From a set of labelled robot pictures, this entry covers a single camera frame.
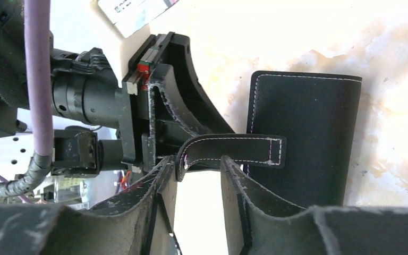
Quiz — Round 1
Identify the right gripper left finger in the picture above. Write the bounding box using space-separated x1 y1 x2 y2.
0 156 175 254

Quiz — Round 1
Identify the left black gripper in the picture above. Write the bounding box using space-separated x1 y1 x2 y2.
115 32 233 173

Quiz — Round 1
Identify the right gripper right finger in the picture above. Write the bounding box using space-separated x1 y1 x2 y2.
220 156 408 254

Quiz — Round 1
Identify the black leather card holder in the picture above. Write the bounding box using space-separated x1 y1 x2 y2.
176 71 362 208

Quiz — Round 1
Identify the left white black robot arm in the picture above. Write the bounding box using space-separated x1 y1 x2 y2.
0 1 232 177

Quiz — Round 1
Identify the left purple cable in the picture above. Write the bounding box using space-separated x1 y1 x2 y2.
0 0 55 199

